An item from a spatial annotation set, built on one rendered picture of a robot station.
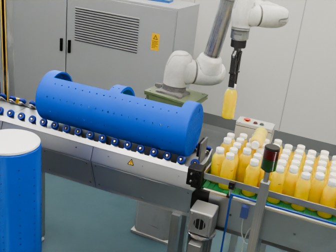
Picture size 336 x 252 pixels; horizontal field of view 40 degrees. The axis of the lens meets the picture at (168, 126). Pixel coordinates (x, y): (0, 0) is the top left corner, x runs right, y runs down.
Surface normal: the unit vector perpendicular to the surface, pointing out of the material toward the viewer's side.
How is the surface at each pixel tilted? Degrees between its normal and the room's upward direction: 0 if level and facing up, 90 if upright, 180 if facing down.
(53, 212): 0
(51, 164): 109
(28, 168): 90
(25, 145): 0
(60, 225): 0
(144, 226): 90
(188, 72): 87
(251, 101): 90
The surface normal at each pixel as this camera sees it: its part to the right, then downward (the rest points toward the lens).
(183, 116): -0.19, -0.41
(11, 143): 0.10, -0.92
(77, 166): -0.39, 0.61
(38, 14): -0.41, 0.31
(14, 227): 0.40, 0.39
